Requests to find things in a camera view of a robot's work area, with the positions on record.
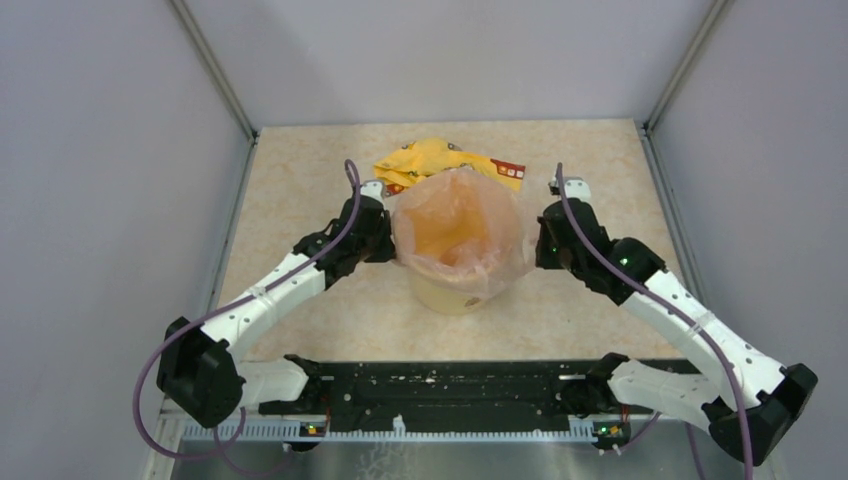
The aluminium frame post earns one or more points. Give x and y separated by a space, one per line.
697 45
213 68

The translucent pink plastic bag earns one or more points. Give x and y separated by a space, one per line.
463 231

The yellow trash bin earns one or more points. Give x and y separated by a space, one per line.
451 295

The grey cable duct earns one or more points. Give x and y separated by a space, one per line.
292 431

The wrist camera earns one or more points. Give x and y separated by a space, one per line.
570 187
375 189

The right aluminium frame post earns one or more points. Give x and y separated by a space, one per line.
697 45

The yellow printed wrapper bag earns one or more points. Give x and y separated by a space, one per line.
418 160

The left aluminium frame post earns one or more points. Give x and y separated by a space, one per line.
213 68

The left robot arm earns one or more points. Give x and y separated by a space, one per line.
203 368

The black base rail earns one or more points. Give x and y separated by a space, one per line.
450 397

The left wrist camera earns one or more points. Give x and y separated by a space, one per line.
375 189

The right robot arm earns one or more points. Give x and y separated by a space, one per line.
745 400

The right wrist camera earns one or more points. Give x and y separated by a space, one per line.
570 187

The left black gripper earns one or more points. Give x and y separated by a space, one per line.
386 252

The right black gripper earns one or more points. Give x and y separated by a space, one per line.
542 257

